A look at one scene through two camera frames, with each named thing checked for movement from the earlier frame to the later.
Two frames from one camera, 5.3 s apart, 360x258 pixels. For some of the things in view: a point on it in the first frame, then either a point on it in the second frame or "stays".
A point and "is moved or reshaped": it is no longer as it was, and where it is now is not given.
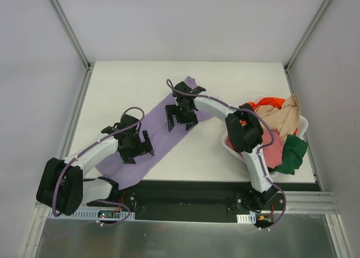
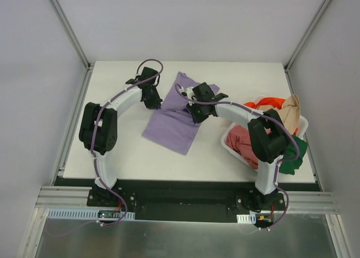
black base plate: (202, 200) stays
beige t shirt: (286, 120) stays
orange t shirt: (277, 102) stays
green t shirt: (294, 148) stays
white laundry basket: (229, 149) stays
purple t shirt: (166, 123) is moved or reshaped
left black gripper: (138, 150) to (153, 101)
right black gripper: (181, 117) to (195, 115)
